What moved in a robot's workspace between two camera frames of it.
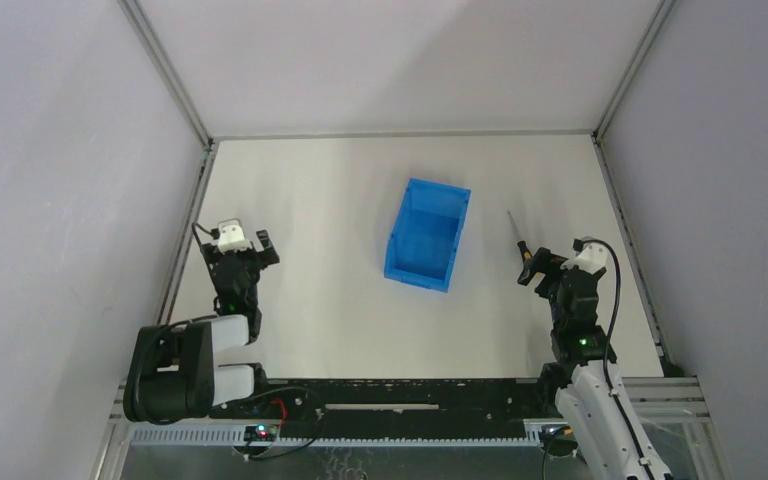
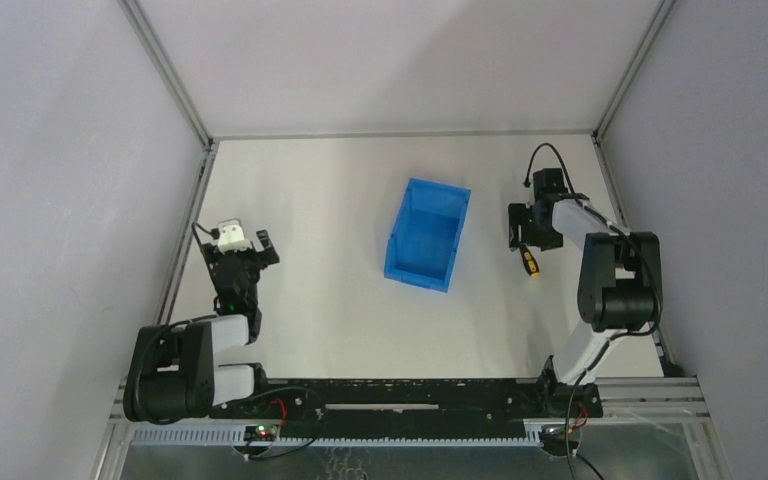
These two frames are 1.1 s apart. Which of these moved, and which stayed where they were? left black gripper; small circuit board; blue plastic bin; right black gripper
Moved: right black gripper
Stayed: left black gripper; small circuit board; blue plastic bin
